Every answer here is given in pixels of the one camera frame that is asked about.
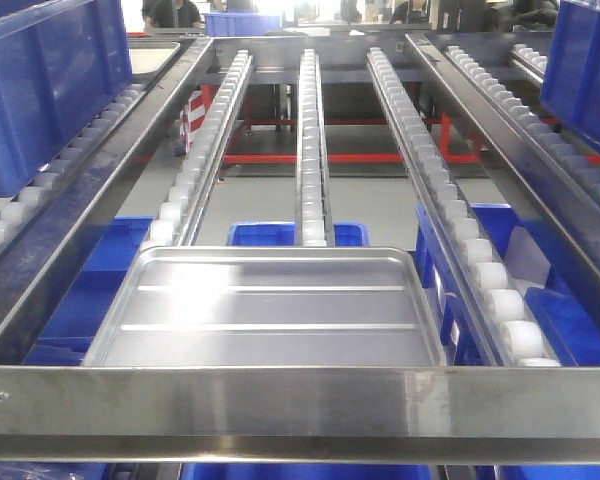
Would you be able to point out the small silver ribbed tray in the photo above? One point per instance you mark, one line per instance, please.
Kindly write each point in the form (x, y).
(269, 307)

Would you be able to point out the white tray far left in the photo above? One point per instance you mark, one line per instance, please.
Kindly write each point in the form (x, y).
(150, 55)

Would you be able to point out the middle white roller track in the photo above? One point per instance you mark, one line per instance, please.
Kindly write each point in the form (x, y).
(313, 221)

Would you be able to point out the blue bin below centre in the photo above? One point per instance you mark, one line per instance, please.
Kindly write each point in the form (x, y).
(280, 233)

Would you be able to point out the blue bin below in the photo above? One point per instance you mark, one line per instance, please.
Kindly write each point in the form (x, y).
(280, 233)
(69, 333)
(571, 332)

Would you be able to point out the left white roller track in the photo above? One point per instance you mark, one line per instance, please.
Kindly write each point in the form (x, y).
(180, 217)

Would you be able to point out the right white roller track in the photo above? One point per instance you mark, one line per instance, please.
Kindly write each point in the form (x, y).
(483, 317)

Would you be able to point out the blue bin below left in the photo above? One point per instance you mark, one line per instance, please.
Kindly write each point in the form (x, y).
(69, 333)

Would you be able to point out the blue bin below right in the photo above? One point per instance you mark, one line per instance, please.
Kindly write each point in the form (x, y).
(571, 332)

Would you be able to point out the far-left white roller track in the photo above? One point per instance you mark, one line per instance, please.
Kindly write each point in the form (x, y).
(16, 213)

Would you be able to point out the large blue bin upper left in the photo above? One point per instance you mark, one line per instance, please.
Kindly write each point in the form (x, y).
(61, 64)

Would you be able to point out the far-right white roller track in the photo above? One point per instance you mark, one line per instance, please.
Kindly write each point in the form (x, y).
(528, 123)

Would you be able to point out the blue bin upper right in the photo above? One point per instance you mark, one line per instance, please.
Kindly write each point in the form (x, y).
(571, 85)

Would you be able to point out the red floor frame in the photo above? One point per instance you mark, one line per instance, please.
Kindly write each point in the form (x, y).
(195, 111)

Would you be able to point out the steel roller rack frame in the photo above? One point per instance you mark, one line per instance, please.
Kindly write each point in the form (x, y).
(444, 414)

